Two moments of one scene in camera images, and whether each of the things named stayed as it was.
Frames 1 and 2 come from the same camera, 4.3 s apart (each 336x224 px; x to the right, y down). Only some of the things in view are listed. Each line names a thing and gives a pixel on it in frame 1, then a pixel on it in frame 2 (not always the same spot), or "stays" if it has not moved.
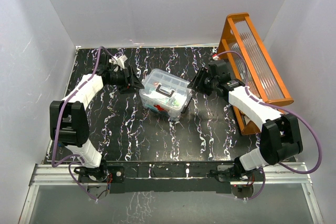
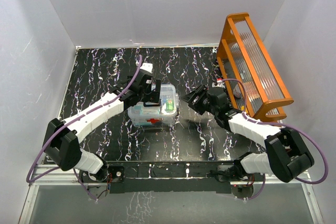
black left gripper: x=132 y=81 -> x=153 y=97
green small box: x=175 y=103 -> x=169 y=105
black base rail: x=171 y=177 stays
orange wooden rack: x=251 y=62 stays
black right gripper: x=197 y=84 -> x=201 y=92
